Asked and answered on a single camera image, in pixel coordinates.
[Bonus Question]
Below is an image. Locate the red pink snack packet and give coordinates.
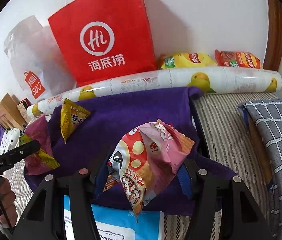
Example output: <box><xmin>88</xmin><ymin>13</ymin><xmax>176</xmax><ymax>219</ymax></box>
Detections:
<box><xmin>108</xmin><ymin>120</ymin><xmax>195</xmax><ymax>216</ymax></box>

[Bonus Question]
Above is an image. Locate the blue tissue pack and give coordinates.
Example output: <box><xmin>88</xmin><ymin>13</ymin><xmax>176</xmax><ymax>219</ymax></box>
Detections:
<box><xmin>63</xmin><ymin>194</ymin><xmax>166</xmax><ymax>240</ymax></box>

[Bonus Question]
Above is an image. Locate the pink yellow snack bag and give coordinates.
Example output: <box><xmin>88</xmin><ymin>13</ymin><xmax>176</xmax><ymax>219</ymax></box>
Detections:
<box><xmin>18</xmin><ymin>114</ymin><xmax>61</xmax><ymax>176</ymax></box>

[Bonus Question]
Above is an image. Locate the brown cardboard box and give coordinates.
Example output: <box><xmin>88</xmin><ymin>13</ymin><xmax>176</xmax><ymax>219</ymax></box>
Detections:
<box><xmin>0</xmin><ymin>93</ymin><xmax>27</xmax><ymax>131</ymax></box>

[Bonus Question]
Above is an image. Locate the striped mattress cover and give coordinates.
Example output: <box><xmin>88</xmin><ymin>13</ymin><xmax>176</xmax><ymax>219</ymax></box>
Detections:
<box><xmin>4</xmin><ymin>93</ymin><xmax>279</xmax><ymax>239</ymax></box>

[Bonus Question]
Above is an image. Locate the patterned book box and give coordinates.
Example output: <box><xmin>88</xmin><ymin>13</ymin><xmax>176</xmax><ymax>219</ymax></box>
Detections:
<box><xmin>17</xmin><ymin>98</ymin><xmax>31</xmax><ymax>124</ymax></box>

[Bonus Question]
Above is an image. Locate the purple cloth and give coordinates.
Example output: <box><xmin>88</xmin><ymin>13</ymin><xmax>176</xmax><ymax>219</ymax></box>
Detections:
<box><xmin>24</xmin><ymin>87</ymin><xmax>236</xmax><ymax>216</ymax></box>

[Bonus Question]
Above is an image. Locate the yellow triangular snack packet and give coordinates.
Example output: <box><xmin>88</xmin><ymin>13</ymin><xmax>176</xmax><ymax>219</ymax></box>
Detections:
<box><xmin>61</xmin><ymin>99</ymin><xmax>91</xmax><ymax>144</ymax></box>

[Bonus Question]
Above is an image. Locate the grey checked folded cloth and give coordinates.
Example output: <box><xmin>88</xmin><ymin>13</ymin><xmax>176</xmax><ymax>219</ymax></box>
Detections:
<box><xmin>238</xmin><ymin>99</ymin><xmax>282</xmax><ymax>239</ymax></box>

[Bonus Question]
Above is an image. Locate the rolled duck print mat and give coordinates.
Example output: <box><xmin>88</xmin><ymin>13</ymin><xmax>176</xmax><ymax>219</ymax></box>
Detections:
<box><xmin>27</xmin><ymin>67</ymin><xmax>282</xmax><ymax>118</ymax></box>

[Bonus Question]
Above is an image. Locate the white Miniso plastic bag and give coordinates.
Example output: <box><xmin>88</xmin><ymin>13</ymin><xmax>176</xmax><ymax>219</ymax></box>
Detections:
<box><xmin>4</xmin><ymin>15</ymin><xmax>76</xmax><ymax>103</ymax></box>

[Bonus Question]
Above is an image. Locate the yellow chips bag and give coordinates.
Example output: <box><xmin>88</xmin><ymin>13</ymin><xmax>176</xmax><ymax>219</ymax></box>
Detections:
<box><xmin>158</xmin><ymin>53</ymin><xmax>217</xmax><ymax>69</ymax></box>

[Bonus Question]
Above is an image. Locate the orange chips bag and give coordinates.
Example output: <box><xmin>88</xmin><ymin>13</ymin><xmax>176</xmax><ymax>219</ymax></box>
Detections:
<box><xmin>214</xmin><ymin>50</ymin><xmax>262</xmax><ymax>69</ymax></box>

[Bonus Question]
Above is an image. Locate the red Haidilao paper bag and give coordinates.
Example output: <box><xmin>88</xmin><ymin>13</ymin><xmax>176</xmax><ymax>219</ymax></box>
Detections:
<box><xmin>48</xmin><ymin>0</ymin><xmax>157</xmax><ymax>86</ymax></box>

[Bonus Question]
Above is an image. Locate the brown wooden door frame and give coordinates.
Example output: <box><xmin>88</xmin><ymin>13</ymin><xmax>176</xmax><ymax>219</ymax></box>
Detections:
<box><xmin>263</xmin><ymin>0</ymin><xmax>282</xmax><ymax>71</ymax></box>

